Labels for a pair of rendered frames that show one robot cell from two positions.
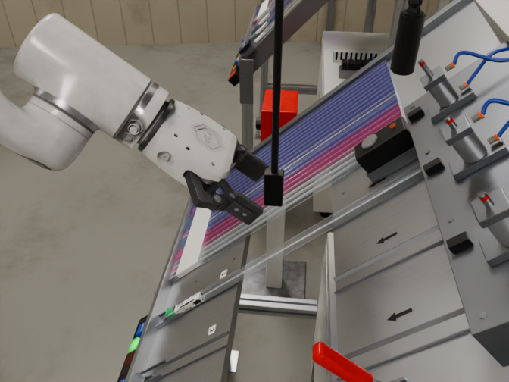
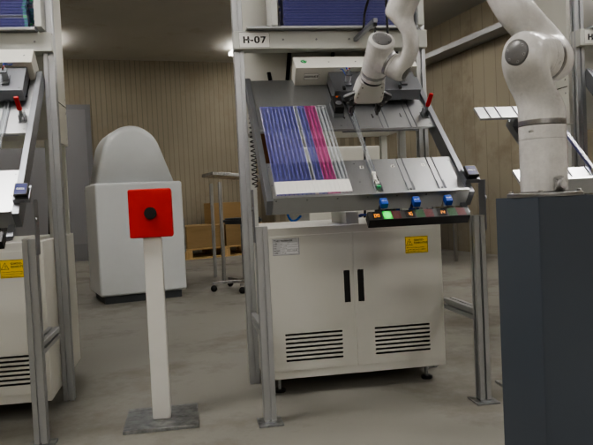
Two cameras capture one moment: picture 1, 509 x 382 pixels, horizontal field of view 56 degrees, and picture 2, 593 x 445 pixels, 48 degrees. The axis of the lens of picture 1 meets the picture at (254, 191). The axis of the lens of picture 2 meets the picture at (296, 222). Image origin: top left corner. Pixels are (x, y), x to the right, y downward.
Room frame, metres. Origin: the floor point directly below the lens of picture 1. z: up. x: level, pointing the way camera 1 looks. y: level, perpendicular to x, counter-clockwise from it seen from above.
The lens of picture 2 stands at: (1.37, 2.23, 0.72)
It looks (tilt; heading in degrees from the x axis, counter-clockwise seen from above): 2 degrees down; 255
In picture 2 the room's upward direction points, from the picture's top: 3 degrees counter-clockwise
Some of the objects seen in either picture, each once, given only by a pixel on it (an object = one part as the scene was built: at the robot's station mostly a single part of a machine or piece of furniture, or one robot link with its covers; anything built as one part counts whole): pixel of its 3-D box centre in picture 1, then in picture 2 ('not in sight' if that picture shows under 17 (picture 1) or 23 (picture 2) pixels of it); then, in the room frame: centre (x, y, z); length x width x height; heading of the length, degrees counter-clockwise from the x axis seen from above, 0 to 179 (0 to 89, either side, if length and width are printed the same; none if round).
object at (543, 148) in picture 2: not in sight; (543, 161); (0.27, 0.68, 0.79); 0.19 x 0.19 x 0.18
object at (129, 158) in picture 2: not in sight; (135, 213); (1.19, -3.30, 0.67); 0.72 x 0.59 x 1.34; 5
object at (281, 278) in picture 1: (276, 205); (156, 305); (1.25, -0.07, 0.39); 0.24 x 0.24 x 0.78; 84
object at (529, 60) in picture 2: not in sight; (534, 79); (0.30, 0.70, 1.00); 0.19 x 0.12 x 0.24; 27
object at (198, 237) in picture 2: not in sight; (214, 229); (0.02, -7.04, 0.36); 1.29 x 0.98 x 0.72; 3
